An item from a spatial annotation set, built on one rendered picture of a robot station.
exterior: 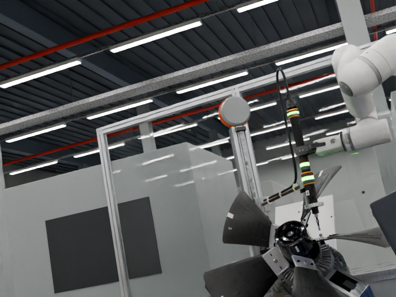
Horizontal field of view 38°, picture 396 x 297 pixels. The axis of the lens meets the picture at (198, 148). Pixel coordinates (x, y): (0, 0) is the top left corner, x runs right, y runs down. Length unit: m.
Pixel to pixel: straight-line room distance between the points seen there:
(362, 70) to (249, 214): 0.86
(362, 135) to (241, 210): 0.57
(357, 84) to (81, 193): 3.09
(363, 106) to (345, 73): 0.31
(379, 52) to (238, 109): 1.30
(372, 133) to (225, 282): 0.73
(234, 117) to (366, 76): 1.29
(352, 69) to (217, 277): 0.90
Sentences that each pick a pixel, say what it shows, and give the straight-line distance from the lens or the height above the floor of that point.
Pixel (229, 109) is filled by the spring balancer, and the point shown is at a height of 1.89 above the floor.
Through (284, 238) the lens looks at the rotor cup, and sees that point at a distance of 2.06.
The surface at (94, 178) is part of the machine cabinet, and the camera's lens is 4.36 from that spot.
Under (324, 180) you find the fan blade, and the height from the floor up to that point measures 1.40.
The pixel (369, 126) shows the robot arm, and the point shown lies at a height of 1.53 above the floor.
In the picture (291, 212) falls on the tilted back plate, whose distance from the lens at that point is 2.53.
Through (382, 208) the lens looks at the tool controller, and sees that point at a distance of 1.23.
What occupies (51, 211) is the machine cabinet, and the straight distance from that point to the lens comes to 4.53.
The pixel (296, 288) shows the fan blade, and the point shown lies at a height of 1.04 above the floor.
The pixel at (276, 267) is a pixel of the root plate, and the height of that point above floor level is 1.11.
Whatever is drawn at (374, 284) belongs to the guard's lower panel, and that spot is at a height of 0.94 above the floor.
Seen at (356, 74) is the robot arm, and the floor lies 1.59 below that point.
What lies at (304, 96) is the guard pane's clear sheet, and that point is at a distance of 2.90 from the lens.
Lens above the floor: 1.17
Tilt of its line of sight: 12 degrees up
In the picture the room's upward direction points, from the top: 11 degrees counter-clockwise
